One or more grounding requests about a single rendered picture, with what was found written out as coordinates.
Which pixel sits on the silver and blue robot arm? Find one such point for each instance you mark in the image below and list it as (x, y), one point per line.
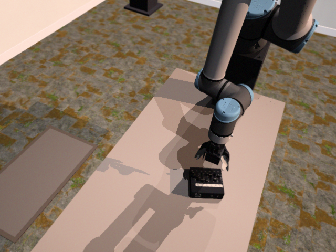
(238, 23)

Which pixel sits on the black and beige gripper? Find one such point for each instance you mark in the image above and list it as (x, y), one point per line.
(214, 156)

